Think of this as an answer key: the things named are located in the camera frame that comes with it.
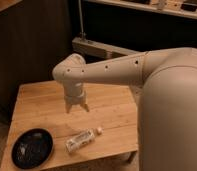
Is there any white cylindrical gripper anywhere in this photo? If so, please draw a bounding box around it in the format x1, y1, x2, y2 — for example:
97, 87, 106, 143
63, 82, 90, 113

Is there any clear plastic bottle white label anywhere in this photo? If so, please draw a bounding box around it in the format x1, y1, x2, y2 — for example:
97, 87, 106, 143
65, 127, 103, 153

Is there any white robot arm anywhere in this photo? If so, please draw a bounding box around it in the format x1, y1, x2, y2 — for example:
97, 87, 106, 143
52, 47, 197, 171

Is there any black ceramic bowl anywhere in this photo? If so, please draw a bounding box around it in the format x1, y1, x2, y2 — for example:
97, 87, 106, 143
11, 128, 53, 169

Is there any wooden table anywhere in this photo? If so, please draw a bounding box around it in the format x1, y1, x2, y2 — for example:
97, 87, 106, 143
0, 81, 138, 171

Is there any metal vertical pole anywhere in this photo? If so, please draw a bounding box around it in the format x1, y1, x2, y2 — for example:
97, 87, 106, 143
78, 0, 86, 41

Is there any upper wooden shelf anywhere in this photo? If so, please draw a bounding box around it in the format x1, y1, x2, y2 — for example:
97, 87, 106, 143
85, 0, 197, 20

